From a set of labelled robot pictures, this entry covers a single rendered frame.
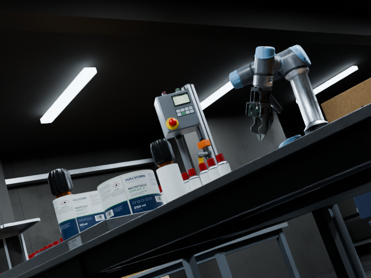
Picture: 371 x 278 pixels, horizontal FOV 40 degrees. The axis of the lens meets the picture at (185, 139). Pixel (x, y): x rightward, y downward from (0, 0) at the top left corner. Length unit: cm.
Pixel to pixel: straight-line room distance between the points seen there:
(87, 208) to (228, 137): 592
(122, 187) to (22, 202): 522
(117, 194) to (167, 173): 33
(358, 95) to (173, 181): 77
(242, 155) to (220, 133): 49
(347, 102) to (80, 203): 109
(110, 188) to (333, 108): 94
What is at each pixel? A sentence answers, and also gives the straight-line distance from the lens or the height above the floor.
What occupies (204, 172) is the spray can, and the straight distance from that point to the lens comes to 219.
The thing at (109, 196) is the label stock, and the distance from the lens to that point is 168.
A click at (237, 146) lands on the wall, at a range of 781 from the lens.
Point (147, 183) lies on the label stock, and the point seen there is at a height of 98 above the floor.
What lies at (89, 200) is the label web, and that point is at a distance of 197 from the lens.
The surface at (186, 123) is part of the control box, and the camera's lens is 238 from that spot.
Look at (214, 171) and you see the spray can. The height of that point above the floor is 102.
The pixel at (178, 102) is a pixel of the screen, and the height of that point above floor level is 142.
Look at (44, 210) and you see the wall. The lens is 690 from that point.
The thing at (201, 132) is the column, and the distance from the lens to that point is 239.
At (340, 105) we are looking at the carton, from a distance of 207.
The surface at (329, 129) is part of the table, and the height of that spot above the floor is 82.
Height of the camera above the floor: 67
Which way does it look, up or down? 14 degrees up
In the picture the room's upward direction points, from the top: 19 degrees counter-clockwise
